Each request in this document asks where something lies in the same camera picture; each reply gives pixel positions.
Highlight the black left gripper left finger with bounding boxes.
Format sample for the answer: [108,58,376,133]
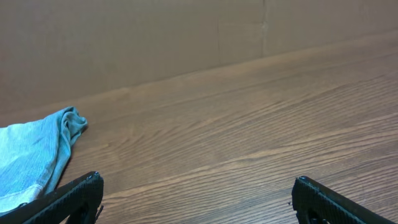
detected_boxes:
[1,171,104,224]

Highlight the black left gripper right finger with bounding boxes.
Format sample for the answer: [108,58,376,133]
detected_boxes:
[292,176,394,224]

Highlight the folded light blue jeans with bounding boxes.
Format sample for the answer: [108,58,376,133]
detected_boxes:
[1,106,88,213]

